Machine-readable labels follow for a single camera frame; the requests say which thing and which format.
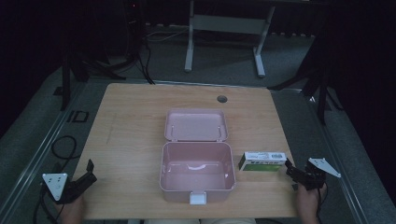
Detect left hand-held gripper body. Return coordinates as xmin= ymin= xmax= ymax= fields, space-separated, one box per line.
xmin=41 ymin=172 xmax=94 ymax=205

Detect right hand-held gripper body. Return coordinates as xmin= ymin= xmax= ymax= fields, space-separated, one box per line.
xmin=291 ymin=157 xmax=342 ymax=191

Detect white and green medicine box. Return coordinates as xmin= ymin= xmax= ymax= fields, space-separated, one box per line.
xmin=237 ymin=151 xmax=288 ymax=173

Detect pink plastic storage box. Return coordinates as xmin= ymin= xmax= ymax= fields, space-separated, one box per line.
xmin=159 ymin=107 xmax=236 ymax=206

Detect person's right hand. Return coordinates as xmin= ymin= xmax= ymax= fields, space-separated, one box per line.
xmin=295 ymin=182 xmax=329 ymax=224

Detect person's left hand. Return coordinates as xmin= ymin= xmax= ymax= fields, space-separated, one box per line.
xmin=53 ymin=193 xmax=86 ymax=224

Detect black metal stand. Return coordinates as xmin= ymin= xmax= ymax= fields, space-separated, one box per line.
xmin=266 ymin=27 xmax=345 ymax=126
xmin=52 ymin=46 xmax=127 ymax=112

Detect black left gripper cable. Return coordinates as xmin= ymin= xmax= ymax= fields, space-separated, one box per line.
xmin=32 ymin=183 xmax=64 ymax=224

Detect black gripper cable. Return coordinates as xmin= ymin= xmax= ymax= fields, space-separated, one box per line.
xmin=32 ymin=183 xmax=64 ymax=224
xmin=315 ymin=186 xmax=329 ymax=224

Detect black looped floor cable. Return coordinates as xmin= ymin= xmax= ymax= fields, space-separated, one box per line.
xmin=50 ymin=135 xmax=79 ymax=171

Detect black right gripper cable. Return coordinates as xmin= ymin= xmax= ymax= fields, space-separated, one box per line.
xmin=315 ymin=186 xmax=329 ymax=224

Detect metal floor rail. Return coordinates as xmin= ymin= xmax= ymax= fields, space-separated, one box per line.
xmin=303 ymin=91 xmax=373 ymax=224
xmin=0 ymin=81 xmax=90 ymax=220

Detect black hanging cables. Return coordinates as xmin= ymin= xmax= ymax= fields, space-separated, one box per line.
xmin=124 ymin=0 xmax=157 ymax=86

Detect white floor cable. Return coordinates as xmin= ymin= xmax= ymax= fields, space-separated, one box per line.
xmin=145 ymin=28 xmax=190 ymax=44

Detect white metal desk frame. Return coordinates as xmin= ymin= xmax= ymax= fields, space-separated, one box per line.
xmin=183 ymin=0 xmax=276 ymax=78

